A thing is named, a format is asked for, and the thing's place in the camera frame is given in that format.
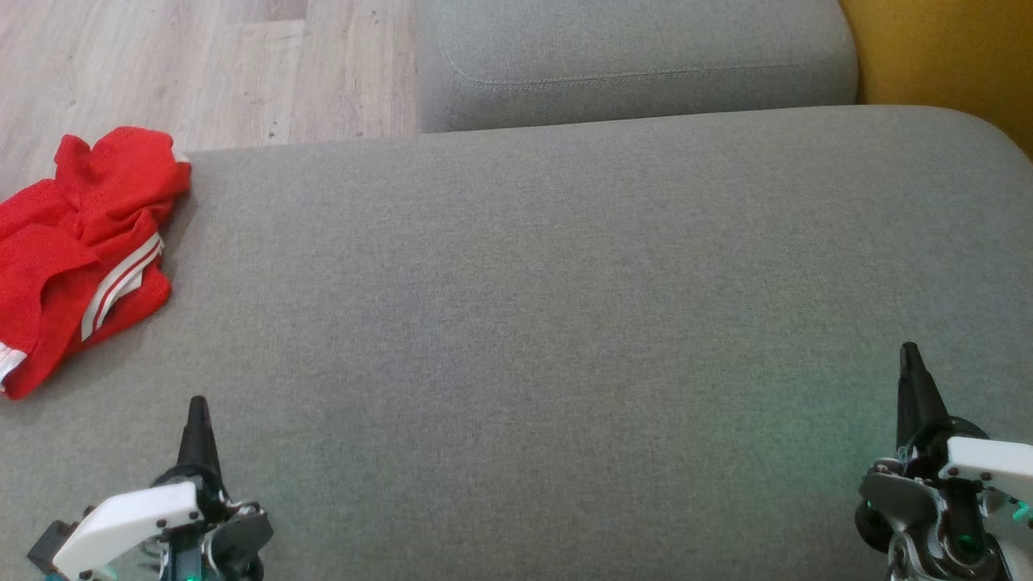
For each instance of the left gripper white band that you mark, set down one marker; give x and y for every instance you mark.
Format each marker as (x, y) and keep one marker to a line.
(129, 520)

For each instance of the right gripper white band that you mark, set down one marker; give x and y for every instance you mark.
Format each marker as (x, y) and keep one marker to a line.
(984, 468)

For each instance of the red jersey with white sleeves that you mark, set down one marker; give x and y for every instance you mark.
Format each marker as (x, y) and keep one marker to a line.
(73, 242)

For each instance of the beige sofa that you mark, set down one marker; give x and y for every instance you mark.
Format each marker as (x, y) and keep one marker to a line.
(516, 323)

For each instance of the mustard yellow cushion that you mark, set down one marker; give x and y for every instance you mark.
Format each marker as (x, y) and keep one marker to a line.
(952, 56)

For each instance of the grey fabric sofa cushion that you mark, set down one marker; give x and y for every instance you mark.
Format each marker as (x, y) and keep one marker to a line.
(629, 48)

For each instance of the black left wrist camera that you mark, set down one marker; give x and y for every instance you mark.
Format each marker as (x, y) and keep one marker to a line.
(52, 545)

